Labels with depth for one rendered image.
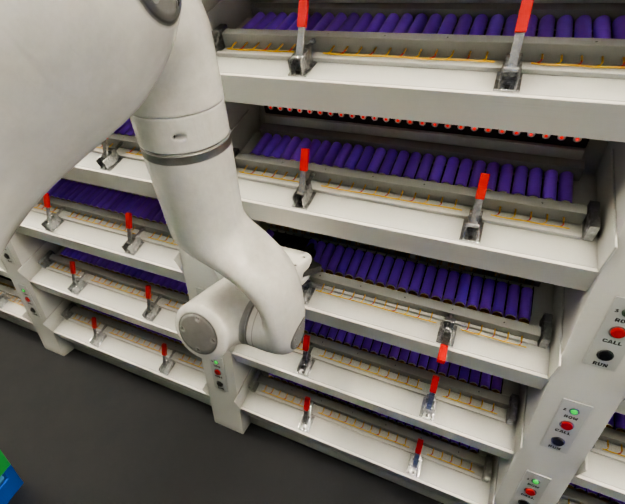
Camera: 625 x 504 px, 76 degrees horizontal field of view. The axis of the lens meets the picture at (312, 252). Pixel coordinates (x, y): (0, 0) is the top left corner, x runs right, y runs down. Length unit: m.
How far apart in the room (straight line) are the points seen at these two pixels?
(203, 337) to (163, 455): 0.72
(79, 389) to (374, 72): 1.24
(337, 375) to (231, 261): 0.50
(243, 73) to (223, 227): 0.27
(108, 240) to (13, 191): 0.85
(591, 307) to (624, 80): 0.28
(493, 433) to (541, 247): 0.40
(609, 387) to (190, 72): 0.68
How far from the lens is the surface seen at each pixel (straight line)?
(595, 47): 0.60
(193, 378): 1.20
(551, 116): 0.55
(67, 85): 0.20
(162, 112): 0.38
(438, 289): 0.75
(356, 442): 1.05
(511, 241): 0.62
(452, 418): 0.88
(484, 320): 0.73
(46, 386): 1.53
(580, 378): 0.74
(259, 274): 0.46
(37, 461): 1.36
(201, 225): 0.44
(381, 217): 0.63
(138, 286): 1.16
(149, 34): 0.21
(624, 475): 0.94
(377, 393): 0.88
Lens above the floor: 1.00
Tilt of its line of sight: 32 degrees down
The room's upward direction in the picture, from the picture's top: straight up
